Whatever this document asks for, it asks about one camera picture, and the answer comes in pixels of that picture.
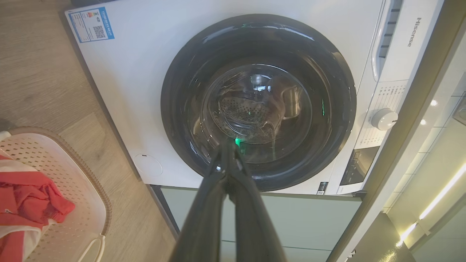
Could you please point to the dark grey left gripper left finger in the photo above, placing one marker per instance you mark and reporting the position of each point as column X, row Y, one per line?
column 204, row 214

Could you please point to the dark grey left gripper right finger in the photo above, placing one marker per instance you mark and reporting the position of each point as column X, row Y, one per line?
column 251, row 218

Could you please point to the white perforated laundry basket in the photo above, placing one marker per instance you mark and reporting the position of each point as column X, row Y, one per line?
column 72, row 189

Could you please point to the pale teal cabinet door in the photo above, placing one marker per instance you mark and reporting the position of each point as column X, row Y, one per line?
column 309, row 218

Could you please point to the round white filter cover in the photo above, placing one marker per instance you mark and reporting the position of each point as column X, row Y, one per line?
column 148, row 165

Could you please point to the small black washer sticker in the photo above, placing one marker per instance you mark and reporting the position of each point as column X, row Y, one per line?
column 322, row 187

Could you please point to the round black glass washer door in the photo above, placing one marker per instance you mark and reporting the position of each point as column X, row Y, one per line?
column 182, row 109

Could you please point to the dark washer display panel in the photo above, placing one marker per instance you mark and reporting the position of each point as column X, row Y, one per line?
column 358, row 165

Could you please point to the white front-load washing machine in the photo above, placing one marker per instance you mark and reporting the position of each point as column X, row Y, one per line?
column 145, row 91

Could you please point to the white washer control knob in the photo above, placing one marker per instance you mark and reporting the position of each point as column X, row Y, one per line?
column 384, row 119

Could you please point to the red and white garment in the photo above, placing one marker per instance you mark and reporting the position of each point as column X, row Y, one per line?
column 29, row 196

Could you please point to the grey countertop edge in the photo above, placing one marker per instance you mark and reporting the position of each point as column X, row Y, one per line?
column 407, row 138

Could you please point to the warm led light strip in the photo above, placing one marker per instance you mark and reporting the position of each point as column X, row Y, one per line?
column 437, row 198

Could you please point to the blue energy label sticker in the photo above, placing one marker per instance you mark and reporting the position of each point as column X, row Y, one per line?
column 91, row 24

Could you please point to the white detergent drawer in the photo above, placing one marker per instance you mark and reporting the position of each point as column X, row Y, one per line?
column 386, row 40

